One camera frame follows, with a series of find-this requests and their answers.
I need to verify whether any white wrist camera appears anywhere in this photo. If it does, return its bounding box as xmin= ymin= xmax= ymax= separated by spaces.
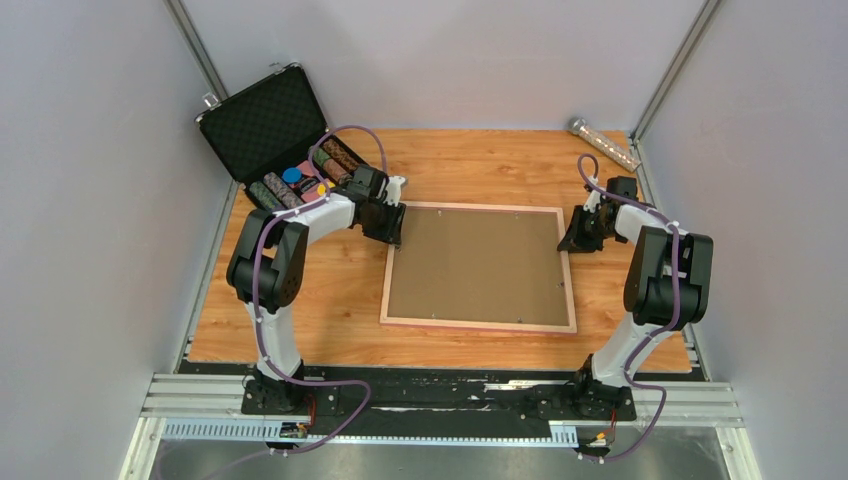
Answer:
xmin=583 ymin=176 xmax=605 ymax=213
xmin=383 ymin=176 xmax=408 ymax=206

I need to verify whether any blue poker chip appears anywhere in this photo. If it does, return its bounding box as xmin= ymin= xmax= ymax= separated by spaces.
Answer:
xmin=282 ymin=167 xmax=303 ymax=184

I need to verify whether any glittery silver tube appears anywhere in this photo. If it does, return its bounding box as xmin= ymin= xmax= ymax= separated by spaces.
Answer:
xmin=566 ymin=116 xmax=641 ymax=173

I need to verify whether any wooden picture frame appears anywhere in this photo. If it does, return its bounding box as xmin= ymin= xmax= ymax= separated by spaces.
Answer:
xmin=379 ymin=200 xmax=578 ymax=335

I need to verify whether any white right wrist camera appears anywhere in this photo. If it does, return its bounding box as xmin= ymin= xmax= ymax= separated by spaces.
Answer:
xmin=583 ymin=176 xmax=605 ymax=213

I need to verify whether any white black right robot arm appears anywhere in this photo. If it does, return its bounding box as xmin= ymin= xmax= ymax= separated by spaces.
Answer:
xmin=557 ymin=176 xmax=714 ymax=418

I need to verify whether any brown backing board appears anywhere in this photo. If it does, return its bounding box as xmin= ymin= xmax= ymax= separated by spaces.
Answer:
xmin=387 ymin=207 xmax=570 ymax=327

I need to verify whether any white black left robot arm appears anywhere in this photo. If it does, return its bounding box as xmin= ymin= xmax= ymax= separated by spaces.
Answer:
xmin=226 ymin=165 xmax=408 ymax=413

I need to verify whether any aluminium front rail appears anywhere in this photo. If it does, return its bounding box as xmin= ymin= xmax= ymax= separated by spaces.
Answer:
xmin=121 ymin=374 xmax=761 ymax=479

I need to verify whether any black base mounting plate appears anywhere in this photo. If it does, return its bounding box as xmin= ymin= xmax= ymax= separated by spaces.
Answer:
xmin=177 ymin=361 xmax=688 ymax=439

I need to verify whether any aluminium enclosure post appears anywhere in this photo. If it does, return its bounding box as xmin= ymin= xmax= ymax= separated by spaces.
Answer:
xmin=630 ymin=0 xmax=724 ymax=144
xmin=164 ymin=0 xmax=229 ymax=109

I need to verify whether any black poker chip case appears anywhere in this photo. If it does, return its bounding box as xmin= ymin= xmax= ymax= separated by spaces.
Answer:
xmin=196 ymin=63 xmax=382 ymax=211

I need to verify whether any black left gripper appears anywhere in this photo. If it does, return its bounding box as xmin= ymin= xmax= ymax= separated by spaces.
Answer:
xmin=361 ymin=198 xmax=406 ymax=249

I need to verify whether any left aluminium enclosure post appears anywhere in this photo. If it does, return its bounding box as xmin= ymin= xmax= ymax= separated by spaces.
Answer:
xmin=164 ymin=0 xmax=229 ymax=109

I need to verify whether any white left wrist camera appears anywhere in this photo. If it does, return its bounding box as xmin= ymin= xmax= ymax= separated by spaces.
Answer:
xmin=383 ymin=176 xmax=408 ymax=206

